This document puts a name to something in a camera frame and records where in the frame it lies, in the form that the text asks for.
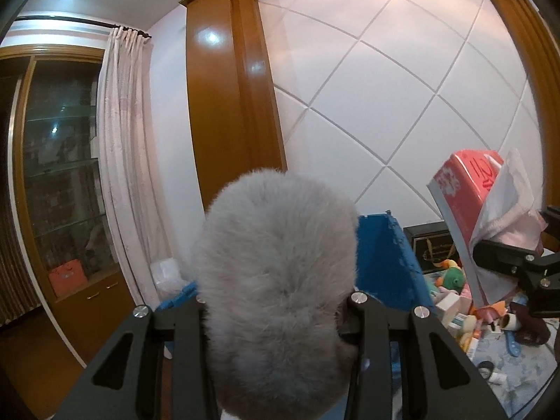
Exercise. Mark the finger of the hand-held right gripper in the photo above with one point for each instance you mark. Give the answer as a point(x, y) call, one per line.
point(538, 275)
point(552, 216)

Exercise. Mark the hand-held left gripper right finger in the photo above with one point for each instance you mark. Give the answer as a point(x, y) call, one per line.
point(372, 328)

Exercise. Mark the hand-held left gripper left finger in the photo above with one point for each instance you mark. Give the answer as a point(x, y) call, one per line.
point(192, 337)

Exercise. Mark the blue plastic storage crate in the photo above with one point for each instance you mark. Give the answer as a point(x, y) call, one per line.
point(389, 262)

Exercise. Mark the pink tissue pack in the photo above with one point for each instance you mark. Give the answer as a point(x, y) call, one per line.
point(468, 192)

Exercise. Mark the grey furry plush item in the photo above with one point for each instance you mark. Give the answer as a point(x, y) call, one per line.
point(280, 280)

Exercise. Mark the dark maroon cloth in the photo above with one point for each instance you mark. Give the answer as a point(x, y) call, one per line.
point(531, 328)

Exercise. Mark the small white cup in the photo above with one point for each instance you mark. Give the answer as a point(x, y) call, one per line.
point(509, 321)

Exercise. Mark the clear plastic bag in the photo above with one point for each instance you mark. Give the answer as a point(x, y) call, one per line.
point(165, 280)

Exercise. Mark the blue plastic shoehorn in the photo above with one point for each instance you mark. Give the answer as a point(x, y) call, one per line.
point(512, 344)

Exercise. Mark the white cardboard box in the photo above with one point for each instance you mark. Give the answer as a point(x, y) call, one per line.
point(447, 308)

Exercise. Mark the green plush duck toy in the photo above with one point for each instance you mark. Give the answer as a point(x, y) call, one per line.
point(453, 278)

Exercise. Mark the black box with gold print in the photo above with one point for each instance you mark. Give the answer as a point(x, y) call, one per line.
point(431, 243)

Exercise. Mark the small white bottle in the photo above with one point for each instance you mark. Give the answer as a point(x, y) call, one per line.
point(493, 372)

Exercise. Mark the orange handbag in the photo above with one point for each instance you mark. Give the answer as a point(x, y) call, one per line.
point(66, 276)

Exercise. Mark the white curtain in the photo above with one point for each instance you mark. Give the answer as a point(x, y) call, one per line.
point(124, 162)

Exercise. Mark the brown striped curtain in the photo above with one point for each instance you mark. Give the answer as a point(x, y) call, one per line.
point(15, 271)

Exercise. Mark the wooden glass display cabinet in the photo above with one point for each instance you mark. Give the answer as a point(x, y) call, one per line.
point(61, 162)

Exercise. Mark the black curtain rod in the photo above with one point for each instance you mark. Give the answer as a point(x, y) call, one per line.
point(65, 23)

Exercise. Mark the glossy wooden wall frame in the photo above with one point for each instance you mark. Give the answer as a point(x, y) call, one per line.
point(227, 96)

